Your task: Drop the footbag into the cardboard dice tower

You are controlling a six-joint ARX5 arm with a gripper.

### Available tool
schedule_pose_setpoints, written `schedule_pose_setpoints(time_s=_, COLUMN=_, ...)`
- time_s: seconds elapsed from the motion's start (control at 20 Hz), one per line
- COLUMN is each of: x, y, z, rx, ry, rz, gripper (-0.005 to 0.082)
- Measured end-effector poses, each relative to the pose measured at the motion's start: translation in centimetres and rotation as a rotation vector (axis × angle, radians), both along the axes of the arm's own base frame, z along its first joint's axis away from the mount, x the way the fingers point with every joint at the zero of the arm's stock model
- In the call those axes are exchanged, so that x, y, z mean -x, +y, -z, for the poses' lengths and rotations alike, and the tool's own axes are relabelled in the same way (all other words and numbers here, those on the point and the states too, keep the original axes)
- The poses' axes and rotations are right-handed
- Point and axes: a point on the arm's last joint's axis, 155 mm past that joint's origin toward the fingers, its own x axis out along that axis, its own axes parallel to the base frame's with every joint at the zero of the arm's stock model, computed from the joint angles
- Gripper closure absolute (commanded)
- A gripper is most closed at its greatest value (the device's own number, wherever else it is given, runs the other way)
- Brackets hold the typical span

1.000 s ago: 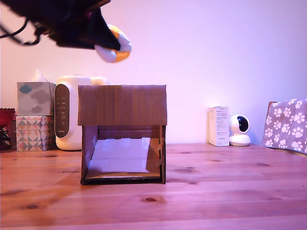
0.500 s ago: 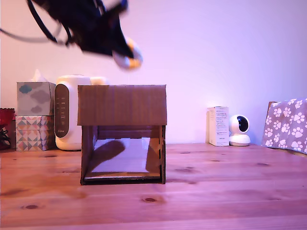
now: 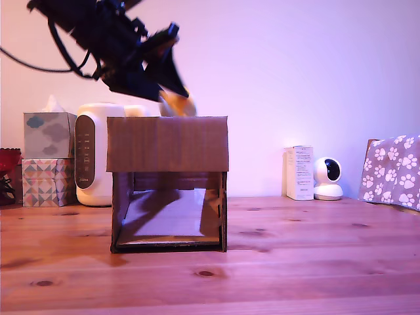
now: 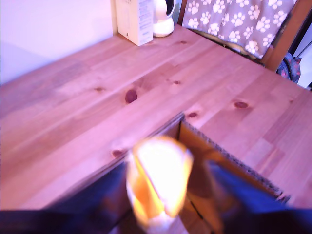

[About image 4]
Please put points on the white printed carton box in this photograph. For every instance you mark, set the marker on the white printed carton box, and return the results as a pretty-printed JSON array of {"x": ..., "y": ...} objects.
[{"x": 131, "y": 22}]

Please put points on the grey paw print cloth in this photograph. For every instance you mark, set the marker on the grey paw print cloth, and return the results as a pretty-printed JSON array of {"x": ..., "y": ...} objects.
[{"x": 239, "y": 22}]

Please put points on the wooden chair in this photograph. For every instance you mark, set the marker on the wooden chair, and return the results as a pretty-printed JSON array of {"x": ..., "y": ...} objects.
[{"x": 280, "y": 51}]

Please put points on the yellow orange footbag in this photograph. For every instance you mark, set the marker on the yellow orange footbag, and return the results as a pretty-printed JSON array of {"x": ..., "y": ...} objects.
[{"x": 161, "y": 175}]

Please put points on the cardboard dice tower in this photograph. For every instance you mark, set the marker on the cardboard dice tower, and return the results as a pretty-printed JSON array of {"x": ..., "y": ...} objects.
[{"x": 197, "y": 148}]

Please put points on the small white round camera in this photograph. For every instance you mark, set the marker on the small white round camera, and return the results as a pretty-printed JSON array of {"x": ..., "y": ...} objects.
[{"x": 164, "y": 24}]

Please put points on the dark patterned bag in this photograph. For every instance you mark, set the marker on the dark patterned bag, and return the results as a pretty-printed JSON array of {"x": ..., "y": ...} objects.
[{"x": 290, "y": 69}]

